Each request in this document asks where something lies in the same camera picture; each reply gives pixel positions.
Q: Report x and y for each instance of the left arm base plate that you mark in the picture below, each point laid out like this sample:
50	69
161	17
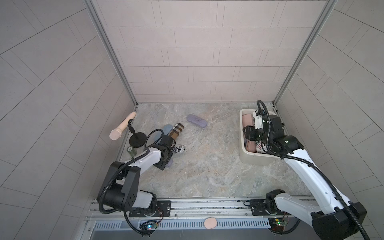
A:
159	209

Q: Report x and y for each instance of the magazine print glasses case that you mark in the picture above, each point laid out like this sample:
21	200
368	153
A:
177	148

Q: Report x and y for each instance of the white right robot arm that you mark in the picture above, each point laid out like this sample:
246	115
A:
334	217

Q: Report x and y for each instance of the plaid glasses case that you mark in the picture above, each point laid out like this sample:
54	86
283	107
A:
176	130

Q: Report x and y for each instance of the pink case front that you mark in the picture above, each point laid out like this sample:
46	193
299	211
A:
248	120

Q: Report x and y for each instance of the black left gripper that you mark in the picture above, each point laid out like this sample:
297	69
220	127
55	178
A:
162	165

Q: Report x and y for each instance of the purple case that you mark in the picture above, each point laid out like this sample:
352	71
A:
169	164
195	120

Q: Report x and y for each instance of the pink case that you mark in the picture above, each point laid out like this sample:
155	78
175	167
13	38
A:
251	146
248	120

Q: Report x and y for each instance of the green small object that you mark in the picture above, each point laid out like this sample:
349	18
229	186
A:
131	151

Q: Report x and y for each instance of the pink oval tag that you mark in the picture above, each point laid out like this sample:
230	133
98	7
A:
210	223

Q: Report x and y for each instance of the beige microphone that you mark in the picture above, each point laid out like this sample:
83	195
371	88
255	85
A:
118	131

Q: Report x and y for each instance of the right circuit board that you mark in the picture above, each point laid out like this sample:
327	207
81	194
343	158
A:
278	225

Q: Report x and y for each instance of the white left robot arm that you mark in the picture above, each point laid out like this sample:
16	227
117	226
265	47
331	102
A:
120	189

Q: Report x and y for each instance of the left circuit board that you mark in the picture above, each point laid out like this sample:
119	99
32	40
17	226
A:
149	226

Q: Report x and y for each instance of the circuit board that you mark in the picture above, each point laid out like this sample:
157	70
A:
149	226
278	225

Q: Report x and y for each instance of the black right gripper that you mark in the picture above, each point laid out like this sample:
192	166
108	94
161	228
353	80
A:
249	134

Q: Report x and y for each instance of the black microphone stand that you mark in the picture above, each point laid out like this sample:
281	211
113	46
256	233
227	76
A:
137	139

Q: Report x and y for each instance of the cream plastic storage box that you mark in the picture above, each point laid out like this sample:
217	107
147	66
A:
248	157

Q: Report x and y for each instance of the aluminium rail frame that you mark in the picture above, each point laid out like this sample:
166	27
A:
199	208

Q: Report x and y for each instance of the light blue glasses case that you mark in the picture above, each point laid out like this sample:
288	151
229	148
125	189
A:
166	130

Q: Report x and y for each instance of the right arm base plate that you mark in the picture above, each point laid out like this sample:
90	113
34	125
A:
259	208

